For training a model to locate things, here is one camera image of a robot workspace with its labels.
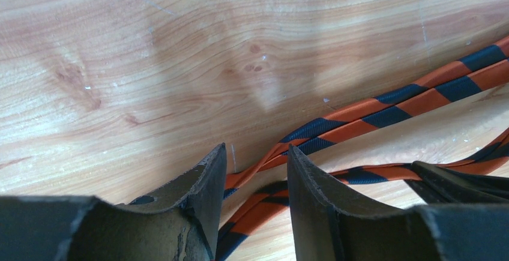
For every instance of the orange navy striped tie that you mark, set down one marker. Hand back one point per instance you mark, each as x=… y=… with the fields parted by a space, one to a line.
x=467 y=76

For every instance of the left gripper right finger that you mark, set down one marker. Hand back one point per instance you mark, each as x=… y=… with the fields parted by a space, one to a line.
x=331 y=221

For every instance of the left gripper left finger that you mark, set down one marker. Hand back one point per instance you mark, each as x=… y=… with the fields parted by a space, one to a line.
x=177 y=221

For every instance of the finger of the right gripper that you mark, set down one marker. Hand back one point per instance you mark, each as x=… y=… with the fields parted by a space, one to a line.
x=441 y=185

